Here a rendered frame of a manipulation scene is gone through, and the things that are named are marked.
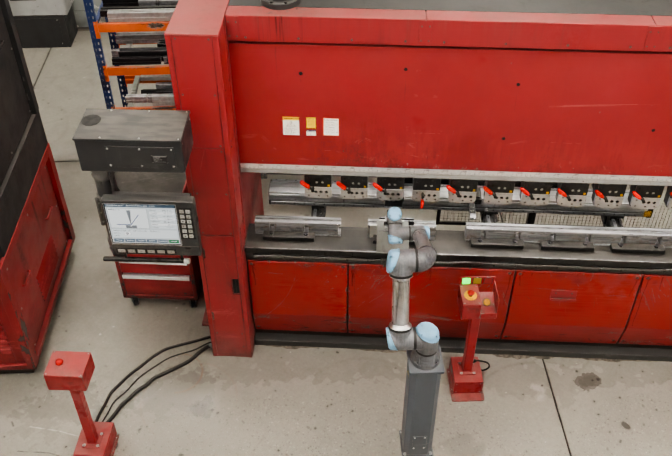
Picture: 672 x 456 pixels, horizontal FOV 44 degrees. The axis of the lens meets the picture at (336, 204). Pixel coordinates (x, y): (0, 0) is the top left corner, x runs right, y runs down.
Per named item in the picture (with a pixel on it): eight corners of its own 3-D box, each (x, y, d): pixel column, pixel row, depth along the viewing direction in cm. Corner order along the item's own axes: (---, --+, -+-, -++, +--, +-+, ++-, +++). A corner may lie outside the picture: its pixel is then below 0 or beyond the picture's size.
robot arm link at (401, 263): (416, 354, 411) (418, 253, 393) (386, 355, 410) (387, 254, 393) (413, 343, 422) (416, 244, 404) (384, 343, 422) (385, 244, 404)
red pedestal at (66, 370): (73, 470, 463) (38, 378, 409) (86, 432, 482) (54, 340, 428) (108, 472, 462) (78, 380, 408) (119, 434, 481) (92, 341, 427)
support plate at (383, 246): (376, 253, 454) (376, 251, 453) (377, 221, 474) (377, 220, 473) (408, 254, 453) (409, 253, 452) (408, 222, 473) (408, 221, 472)
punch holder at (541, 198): (520, 205, 456) (524, 181, 446) (518, 195, 463) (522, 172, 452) (547, 205, 456) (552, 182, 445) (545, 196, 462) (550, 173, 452)
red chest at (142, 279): (126, 311, 554) (98, 198, 489) (143, 259, 592) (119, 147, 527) (199, 314, 552) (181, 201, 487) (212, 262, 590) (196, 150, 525)
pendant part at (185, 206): (113, 254, 417) (99, 200, 394) (118, 238, 426) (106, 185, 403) (201, 257, 416) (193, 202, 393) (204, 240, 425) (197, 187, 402)
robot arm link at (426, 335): (439, 355, 414) (441, 337, 405) (413, 355, 414) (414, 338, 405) (436, 336, 423) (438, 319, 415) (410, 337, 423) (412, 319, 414)
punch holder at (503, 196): (484, 203, 457) (487, 180, 447) (482, 194, 464) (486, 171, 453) (511, 204, 457) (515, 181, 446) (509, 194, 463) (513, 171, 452)
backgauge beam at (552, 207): (268, 205, 502) (268, 192, 495) (271, 190, 513) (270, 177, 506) (651, 218, 492) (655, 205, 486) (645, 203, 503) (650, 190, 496)
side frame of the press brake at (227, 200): (213, 356, 524) (163, 33, 375) (233, 262, 589) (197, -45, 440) (252, 358, 523) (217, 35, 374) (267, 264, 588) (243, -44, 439)
